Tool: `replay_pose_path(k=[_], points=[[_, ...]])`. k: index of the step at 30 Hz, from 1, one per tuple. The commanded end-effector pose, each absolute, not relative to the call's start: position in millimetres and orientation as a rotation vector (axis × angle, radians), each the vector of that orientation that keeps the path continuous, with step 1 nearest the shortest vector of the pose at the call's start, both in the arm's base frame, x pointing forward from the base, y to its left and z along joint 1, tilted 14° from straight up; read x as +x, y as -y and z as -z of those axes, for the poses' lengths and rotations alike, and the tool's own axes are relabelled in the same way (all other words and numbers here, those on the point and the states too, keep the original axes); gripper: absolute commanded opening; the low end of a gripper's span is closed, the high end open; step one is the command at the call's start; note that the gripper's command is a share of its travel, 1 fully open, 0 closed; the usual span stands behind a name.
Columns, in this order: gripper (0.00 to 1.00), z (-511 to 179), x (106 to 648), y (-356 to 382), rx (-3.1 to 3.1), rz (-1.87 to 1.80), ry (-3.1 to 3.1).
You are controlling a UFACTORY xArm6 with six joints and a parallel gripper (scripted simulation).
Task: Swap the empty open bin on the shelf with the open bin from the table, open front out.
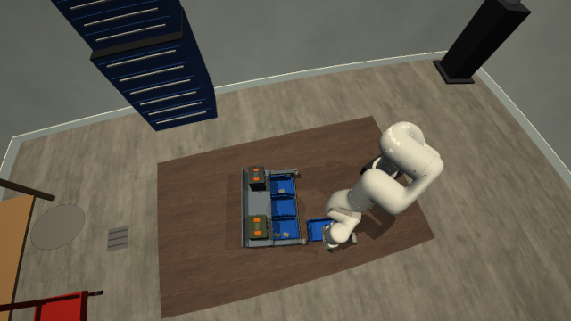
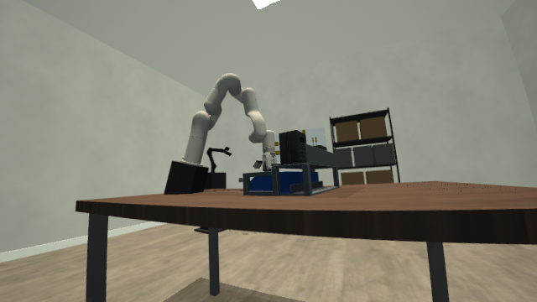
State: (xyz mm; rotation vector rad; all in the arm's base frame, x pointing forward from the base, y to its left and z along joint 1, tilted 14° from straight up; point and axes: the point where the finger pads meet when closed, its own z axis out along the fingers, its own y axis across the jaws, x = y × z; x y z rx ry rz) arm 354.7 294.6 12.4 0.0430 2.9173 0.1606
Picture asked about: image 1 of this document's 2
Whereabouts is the blue bin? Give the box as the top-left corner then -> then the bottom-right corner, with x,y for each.
270,195 -> 296,218
269,175 -> 294,196
272,217 -> 299,241
306,218 -> 334,242

